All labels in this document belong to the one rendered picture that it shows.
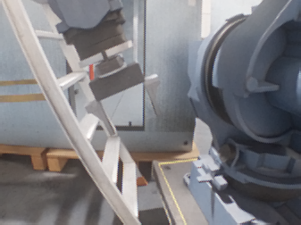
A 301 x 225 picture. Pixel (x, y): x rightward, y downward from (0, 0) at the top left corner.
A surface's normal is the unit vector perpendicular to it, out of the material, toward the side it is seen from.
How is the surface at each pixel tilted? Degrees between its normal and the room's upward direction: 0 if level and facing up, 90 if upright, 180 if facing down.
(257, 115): 90
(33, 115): 90
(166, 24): 90
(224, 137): 90
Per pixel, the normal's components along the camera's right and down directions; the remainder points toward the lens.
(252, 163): -0.71, 0.19
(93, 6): 0.20, 0.28
